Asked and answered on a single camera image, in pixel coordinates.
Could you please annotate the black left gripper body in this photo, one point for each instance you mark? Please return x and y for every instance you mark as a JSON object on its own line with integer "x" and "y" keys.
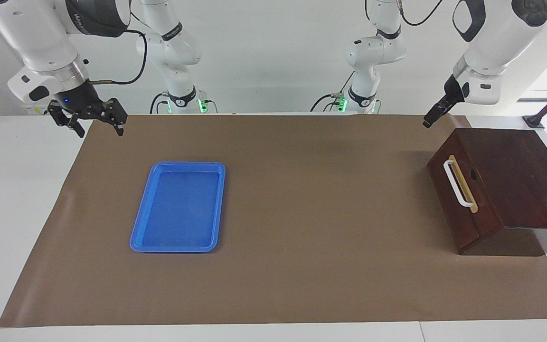
{"x": 451, "y": 92}

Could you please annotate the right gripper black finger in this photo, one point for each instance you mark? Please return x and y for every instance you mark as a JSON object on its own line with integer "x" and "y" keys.
{"x": 67, "y": 121}
{"x": 114, "y": 114}

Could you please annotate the brown paper table mat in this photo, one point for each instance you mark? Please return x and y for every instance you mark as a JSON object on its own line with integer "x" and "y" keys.
{"x": 311, "y": 228}

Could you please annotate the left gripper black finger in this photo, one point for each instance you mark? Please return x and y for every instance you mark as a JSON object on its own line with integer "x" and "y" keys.
{"x": 432, "y": 118}
{"x": 445, "y": 107}

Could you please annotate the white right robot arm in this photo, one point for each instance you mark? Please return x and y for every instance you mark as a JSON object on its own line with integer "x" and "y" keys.
{"x": 31, "y": 33}

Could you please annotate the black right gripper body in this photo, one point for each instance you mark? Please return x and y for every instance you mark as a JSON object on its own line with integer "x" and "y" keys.
{"x": 79, "y": 102}

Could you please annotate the wooden drawer with dark front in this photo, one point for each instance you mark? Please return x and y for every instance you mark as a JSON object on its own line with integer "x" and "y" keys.
{"x": 451, "y": 204}

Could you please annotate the blue plastic tray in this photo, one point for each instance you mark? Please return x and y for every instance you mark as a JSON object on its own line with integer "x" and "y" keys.
{"x": 183, "y": 213}

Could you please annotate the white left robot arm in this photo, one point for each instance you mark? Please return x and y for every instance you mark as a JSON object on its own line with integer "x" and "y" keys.
{"x": 496, "y": 38}

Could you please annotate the dark wooden drawer cabinet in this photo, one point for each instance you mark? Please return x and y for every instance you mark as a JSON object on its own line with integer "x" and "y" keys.
{"x": 520, "y": 175}

